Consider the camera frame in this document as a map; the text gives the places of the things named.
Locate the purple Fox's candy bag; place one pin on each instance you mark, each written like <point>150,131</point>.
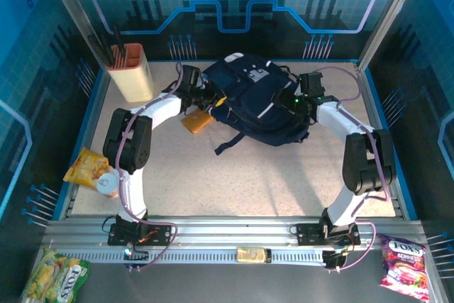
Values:
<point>404,267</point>

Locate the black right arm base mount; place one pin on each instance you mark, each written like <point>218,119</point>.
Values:
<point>308,233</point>

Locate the navy blue backpack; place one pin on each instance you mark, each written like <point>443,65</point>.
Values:
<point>255,104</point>

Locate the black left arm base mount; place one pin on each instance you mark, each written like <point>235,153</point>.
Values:
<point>159,233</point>

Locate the green Fox's candy bag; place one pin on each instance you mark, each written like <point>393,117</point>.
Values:
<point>53,278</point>

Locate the aluminium rail beam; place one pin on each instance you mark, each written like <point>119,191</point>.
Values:
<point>230,232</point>

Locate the orange leather wallet case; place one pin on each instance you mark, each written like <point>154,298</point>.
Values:
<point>196,122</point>

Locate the cream holder orange rim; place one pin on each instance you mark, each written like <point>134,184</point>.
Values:
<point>131,79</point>

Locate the aluminium frame post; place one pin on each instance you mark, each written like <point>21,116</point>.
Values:
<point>72,8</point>
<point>396,8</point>

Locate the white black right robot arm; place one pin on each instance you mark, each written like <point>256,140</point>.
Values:
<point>354,132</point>

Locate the orange pull-tab can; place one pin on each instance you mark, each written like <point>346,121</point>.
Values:
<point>106,184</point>

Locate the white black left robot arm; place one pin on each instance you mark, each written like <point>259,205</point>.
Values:
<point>134,193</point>

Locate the yellow snack bag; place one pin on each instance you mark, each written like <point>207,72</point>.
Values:
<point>85,168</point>

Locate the black stick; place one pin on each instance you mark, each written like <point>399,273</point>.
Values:
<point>99,51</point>
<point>118,42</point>
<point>107,49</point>

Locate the small yellow bottle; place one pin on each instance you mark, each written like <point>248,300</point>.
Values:
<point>250,255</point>

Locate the black connector box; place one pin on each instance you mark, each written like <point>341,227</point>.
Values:
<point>333,259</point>
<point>136,256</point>

